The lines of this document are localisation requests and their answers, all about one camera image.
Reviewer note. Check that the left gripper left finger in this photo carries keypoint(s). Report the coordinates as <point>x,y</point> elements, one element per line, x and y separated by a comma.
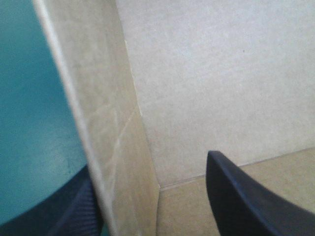
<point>61,206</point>

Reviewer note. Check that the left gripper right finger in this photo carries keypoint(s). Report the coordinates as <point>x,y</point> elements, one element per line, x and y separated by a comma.
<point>248,204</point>

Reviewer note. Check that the brown cardboard box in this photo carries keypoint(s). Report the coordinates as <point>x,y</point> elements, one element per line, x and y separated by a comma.
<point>187,98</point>

